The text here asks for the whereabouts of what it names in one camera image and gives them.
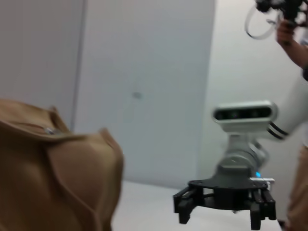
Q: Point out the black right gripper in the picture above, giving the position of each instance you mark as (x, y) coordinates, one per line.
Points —
(228, 192)

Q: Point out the khaki canvas food bag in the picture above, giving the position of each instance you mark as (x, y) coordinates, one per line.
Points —
(53, 173)

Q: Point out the silver metal zipper pull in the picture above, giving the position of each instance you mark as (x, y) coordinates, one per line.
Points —
(51, 131)

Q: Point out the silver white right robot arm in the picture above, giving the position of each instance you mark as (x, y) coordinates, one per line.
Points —
(240, 156)

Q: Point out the person bare forearm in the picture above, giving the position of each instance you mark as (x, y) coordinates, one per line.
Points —
(299, 57)

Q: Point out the person khaki trousers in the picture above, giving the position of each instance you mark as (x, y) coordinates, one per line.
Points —
(300, 192)

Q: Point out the person hand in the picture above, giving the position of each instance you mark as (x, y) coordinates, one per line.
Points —
(281, 31)

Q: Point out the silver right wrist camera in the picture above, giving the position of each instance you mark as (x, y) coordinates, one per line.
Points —
(243, 114)

